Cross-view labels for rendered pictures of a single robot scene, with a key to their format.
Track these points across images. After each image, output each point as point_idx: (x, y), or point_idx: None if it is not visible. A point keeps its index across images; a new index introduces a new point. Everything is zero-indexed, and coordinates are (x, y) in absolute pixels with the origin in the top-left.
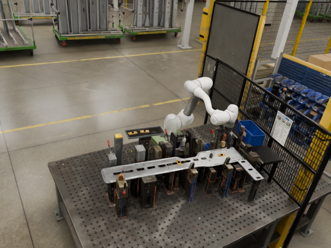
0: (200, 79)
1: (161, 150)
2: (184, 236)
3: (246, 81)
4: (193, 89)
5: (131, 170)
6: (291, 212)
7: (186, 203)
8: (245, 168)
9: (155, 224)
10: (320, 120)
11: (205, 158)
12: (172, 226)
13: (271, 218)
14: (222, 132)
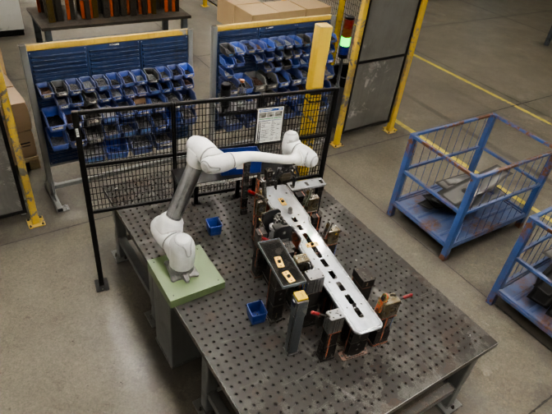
0: (209, 144)
1: (305, 253)
2: (388, 276)
3: (177, 108)
4: (233, 160)
5: None
6: None
7: None
8: (305, 186)
9: None
10: (313, 84)
11: (232, 238)
12: (377, 286)
13: (336, 203)
14: (278, 176)
